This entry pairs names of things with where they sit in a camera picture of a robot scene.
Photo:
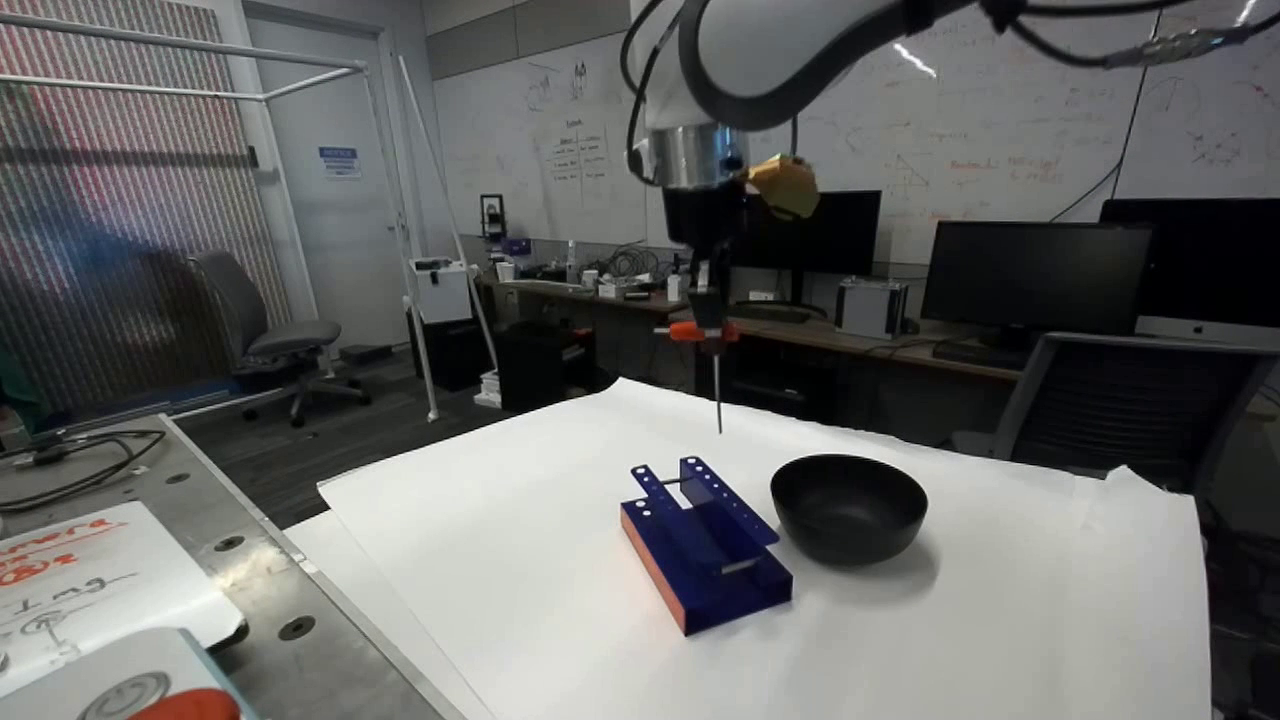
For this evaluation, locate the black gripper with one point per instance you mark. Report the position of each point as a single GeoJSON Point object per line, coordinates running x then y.
{"type": "Point", "coordinates": [704, 233]}

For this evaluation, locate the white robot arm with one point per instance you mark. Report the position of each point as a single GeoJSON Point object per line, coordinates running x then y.
{"type": "Point", "coordinates": [785, 43]}

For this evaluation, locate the black bowl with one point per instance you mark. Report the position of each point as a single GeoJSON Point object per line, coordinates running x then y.
{"type": "Point", "coordinates": [849, 505]}

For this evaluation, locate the blue tool rack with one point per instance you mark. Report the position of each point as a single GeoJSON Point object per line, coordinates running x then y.
{"type": "Point", "coordinates": [704, 561]}

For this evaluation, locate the white and red object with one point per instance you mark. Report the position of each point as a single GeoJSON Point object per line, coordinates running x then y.
{"type": "Point", "coordinates": [135, 682]}

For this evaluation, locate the black computer monitor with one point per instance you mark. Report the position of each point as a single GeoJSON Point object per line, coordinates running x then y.
{"type": "Point", "coordinates": [1034, 275]}
{"type": "Point", "coordinates": [827, 233]}
{"type": "Point", "coordinates": [1200, 261]}

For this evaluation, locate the long wooden office desk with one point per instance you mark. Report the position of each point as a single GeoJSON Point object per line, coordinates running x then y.
{"type": "Point", "coordinates": [854, 343]}

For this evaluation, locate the white box on desk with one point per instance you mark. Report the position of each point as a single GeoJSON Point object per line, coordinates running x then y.
{"type": "Point", "coordinates": [870, 306]}

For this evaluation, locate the white storage bin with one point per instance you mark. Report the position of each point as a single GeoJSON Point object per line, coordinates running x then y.
{"type": "Point", "coordinates": [440, 293]}

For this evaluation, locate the large white paper sheet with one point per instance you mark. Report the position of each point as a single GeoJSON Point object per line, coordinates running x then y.
{"type": "Point", "coordinates": [560, 561]}

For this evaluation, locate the white door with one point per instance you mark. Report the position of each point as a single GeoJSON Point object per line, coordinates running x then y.
{"type": "Point", "coordinates": [342, 227]}

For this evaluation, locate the blue door sign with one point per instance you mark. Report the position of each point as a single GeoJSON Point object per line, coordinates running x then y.
{"type": "Point", "coordinates": [338, 160]}

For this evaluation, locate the black mesh office chair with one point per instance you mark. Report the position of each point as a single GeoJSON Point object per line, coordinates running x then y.
{"type": "Point", "coordinates": [1122, 400]}

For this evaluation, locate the white paper sheet underneath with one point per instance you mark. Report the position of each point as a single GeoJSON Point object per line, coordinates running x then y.
{"type": "Point", "coordinates": [361, 585]}

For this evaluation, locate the grey office chair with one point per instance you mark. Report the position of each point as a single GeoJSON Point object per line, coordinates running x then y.
{"type": "Point", "coordinates": [260, 333]}

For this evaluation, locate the paper with orange writing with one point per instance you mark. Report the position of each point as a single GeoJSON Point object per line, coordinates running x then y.
{"type": "Point", "coordinates": [95, 585]}

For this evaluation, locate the yellow wrapped wrist mount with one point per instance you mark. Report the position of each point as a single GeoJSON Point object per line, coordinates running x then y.
{"type": "Point", "coordinates": [785, 186]}

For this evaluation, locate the black wall device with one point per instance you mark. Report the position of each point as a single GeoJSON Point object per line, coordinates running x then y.
{"type": "Point", "coordinates": [494, 219]}

